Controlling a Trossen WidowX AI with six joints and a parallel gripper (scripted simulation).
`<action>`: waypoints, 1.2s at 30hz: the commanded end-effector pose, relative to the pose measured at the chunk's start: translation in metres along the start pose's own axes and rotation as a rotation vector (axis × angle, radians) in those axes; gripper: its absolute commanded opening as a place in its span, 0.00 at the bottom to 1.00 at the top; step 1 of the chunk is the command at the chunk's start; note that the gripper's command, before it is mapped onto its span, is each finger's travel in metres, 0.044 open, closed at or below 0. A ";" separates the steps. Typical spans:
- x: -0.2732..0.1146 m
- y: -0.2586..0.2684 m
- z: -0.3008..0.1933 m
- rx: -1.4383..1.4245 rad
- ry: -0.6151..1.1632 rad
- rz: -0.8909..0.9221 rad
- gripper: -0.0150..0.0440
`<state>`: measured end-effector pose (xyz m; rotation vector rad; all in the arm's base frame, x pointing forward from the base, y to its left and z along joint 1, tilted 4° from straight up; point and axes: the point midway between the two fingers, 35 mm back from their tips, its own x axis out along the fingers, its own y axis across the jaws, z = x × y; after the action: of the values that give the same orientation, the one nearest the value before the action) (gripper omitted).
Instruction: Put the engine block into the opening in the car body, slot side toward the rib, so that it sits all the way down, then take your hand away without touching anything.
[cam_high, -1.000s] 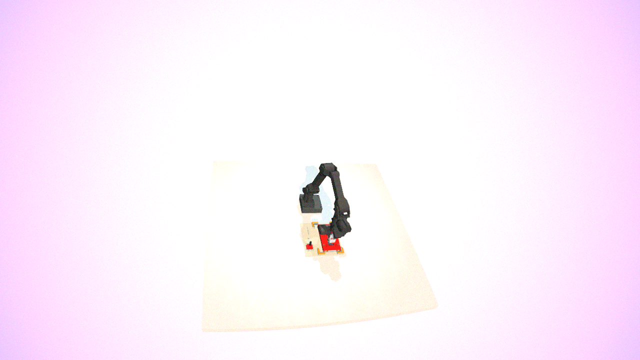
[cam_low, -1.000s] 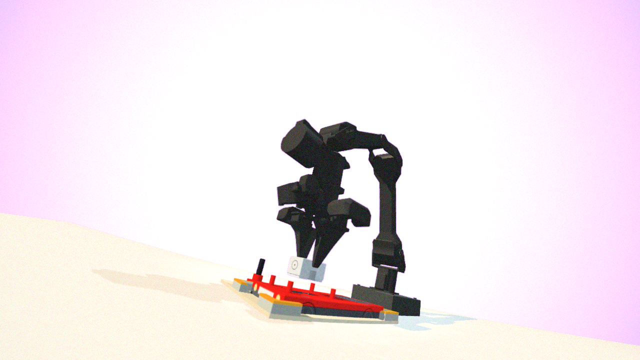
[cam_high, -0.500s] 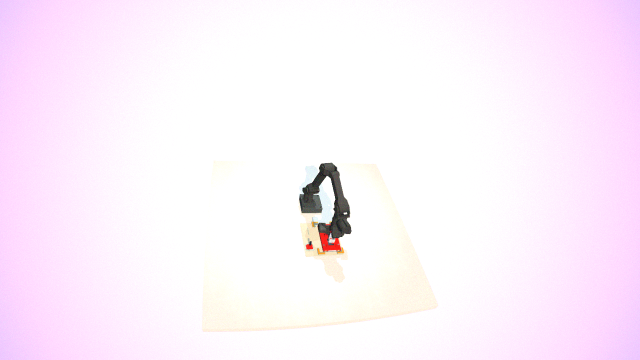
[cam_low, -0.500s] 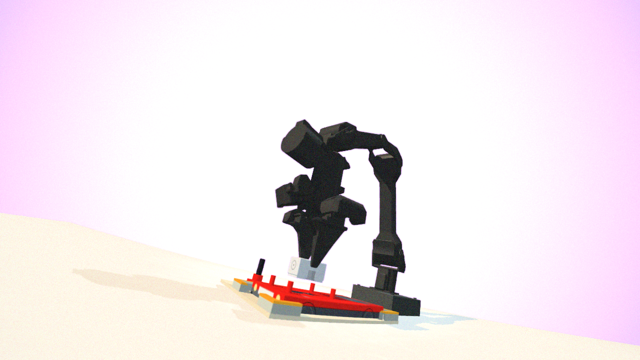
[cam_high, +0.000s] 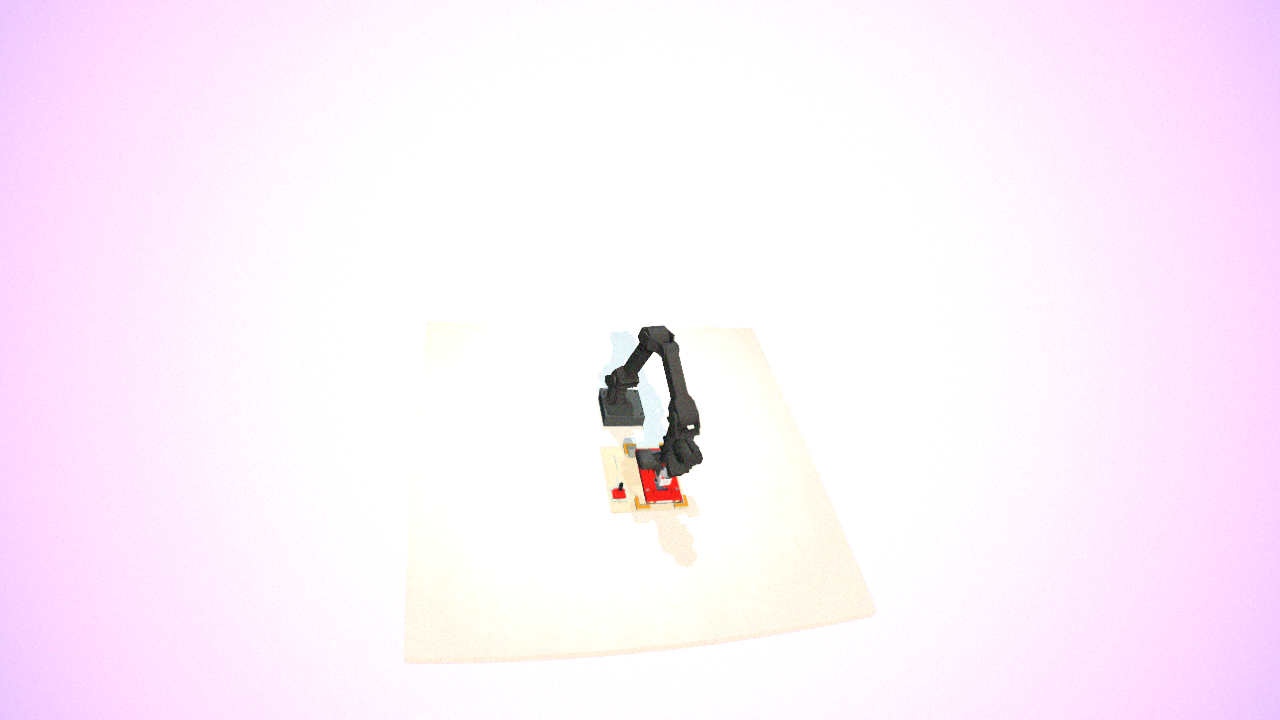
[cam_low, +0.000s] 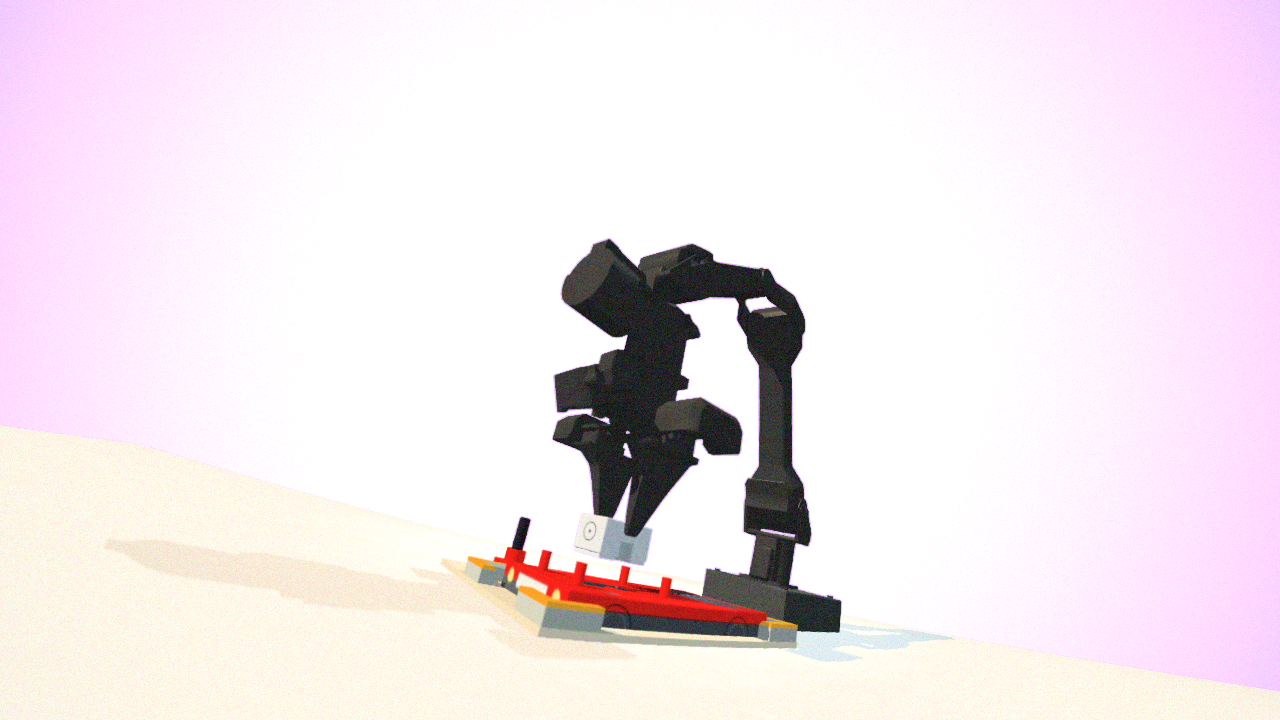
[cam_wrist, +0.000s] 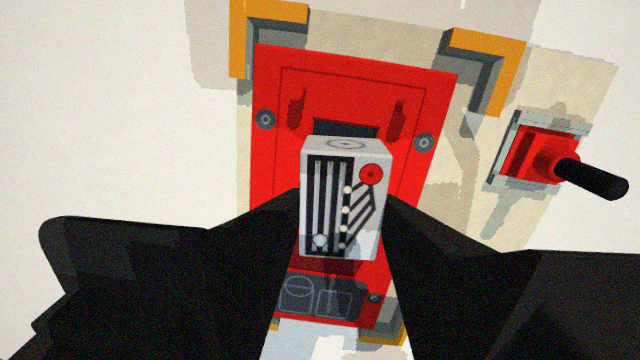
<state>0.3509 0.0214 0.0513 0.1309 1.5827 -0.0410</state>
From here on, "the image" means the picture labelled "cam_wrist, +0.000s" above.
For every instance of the grey block with notch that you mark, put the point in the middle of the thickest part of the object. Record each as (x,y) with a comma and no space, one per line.
(343,189)

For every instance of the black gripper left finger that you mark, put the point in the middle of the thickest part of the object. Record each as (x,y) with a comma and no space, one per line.
(231,275)

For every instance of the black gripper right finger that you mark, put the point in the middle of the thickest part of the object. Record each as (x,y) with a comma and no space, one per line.
(463,300)

